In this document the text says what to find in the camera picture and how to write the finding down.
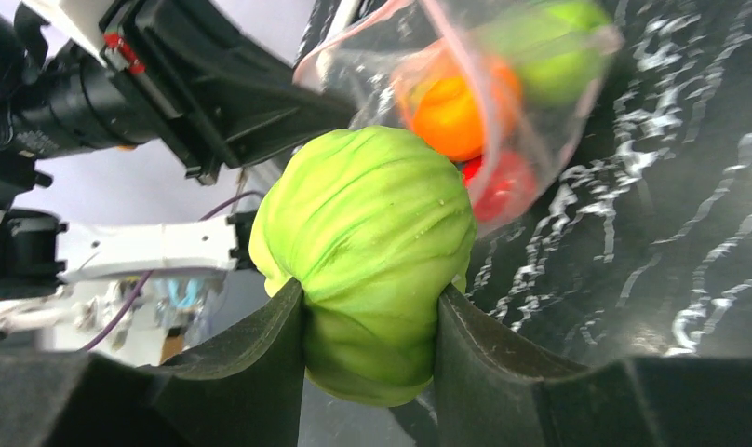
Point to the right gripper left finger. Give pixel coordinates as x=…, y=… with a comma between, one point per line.
x=241, y=388

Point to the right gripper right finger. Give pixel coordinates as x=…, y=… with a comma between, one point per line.
x=494, y=387

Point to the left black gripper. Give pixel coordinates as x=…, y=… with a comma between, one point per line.
x=215, y=97

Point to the green cabbage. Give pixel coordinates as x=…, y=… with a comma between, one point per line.
x=374, y=225

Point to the red tomato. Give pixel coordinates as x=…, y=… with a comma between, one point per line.
x=510, y=191

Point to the orange fruit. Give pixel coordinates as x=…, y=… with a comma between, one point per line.
x=437, y=104

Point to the clear zip top bag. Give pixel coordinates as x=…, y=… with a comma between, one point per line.
x=357, y=62

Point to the green apple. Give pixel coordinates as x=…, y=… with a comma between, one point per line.
x=550, y=46

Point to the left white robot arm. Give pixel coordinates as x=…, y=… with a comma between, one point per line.
x=120, y=119

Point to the white pvc pipe frame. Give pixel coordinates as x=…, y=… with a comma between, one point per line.
x=150, y=331

